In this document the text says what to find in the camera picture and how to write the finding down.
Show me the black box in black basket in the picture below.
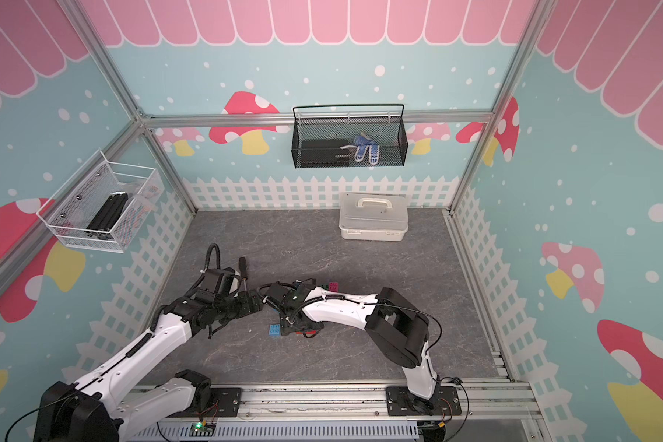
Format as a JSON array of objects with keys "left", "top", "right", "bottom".
[{"left": 296, "top": 139, "right": 351, "bottom": 168}]

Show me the white plastic storage box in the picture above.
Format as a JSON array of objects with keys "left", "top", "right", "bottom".
[{"left": 339, "top": 193, "right": 409, "bottom": 242}]

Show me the aluminium front rail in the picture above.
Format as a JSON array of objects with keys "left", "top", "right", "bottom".
[{"left": 126, "top": 380, "right": 543, "bottom": 427}]

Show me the white wire mesh basket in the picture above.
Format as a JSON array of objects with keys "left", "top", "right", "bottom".
[{"left": 37, "top": 151, "right": 165, "bottom": 253}]

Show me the black device in white basket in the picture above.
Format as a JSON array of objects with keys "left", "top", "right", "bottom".
[{"left": 86, "top": 192, "right": 129, "bottom": 241}]

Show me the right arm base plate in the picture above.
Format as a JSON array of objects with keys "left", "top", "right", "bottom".
[{"left": 385, "top": 386, "right": 462, "bottom": 417}]

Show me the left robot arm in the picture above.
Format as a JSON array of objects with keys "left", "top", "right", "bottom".
[{"left": 32, "top": 243, "right": 262, "bottom": 441}]

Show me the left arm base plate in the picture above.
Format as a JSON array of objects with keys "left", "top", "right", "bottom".
[{"left": 185, "top": 388, "right": 242, "bottom": 419}]

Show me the blue white item in basket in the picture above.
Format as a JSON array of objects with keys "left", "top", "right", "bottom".
[{"left": 341, "top": 133, "right": 380, "bottom": 166}]

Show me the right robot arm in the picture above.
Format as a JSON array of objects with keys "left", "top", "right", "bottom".
[{"left": 256, "top": 282, "right": 462, "bottom": 420}]

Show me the green lit circuit board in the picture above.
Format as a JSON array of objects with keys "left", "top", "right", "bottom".
[{"left": 189, "top": 421, "right": 217, "bottom": 438}]

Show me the black wire mesh basket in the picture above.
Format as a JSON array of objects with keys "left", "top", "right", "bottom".
[{"left": 291, "top": 103, "right": 409, "bottom": 169}]

